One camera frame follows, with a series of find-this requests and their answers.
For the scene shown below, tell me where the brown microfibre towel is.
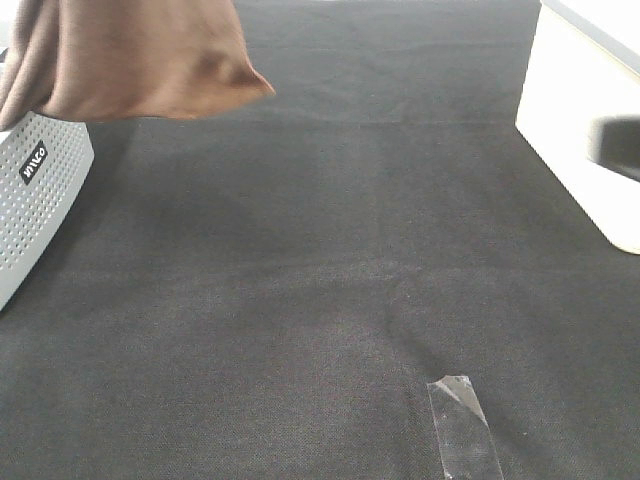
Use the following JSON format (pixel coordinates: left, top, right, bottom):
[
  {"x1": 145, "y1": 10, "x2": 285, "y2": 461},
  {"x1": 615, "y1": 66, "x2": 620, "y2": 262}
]
[{"x1": 1, "y1": 1, "x2": 274, "y2": 129}]

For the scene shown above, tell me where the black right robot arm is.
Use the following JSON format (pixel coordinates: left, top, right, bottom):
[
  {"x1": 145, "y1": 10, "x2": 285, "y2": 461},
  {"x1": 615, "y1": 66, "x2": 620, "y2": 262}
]
[{"x1": 587, "y1": 115, "x2": 640, "y2": 182}]

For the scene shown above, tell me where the black table cloth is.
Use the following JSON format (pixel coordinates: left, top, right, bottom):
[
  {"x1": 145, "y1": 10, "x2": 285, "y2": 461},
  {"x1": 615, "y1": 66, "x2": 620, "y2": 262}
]
[{"x1": 1, "y1": 1, "x2": 639, "y2": 479}]

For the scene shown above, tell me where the clear adhesive tape strip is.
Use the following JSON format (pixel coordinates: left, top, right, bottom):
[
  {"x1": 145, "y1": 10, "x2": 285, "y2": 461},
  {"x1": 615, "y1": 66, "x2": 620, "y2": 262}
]
[{"x1": 427, "y1": 375, "x2": 504, "y2": 480}]

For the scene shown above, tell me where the grey perforated laundry basket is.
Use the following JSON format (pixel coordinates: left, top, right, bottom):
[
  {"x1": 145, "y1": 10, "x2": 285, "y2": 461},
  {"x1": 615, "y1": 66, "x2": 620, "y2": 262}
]
[{"x1": 1, "y1": 113, "x2": 94, "y2": 305}]

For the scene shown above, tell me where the white plastic storage bin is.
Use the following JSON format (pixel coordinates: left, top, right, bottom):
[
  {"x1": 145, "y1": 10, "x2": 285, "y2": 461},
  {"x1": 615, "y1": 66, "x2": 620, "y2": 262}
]
[{"x1": 515, "y1": 1, "x2": 639, "y2": 254}]

